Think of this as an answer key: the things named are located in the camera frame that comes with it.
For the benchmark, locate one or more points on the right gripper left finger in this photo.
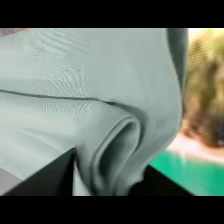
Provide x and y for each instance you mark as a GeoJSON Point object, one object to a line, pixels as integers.
{"type": "Point", "coordinates": [53, 178]}

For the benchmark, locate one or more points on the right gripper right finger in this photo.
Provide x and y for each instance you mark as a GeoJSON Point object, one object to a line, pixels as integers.
{"type": "Point", "coordinates": [159, 185]}

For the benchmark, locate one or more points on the pale green shirt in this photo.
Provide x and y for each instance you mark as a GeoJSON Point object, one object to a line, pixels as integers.
{"type": "Point", "coordinates": [86, 83]}

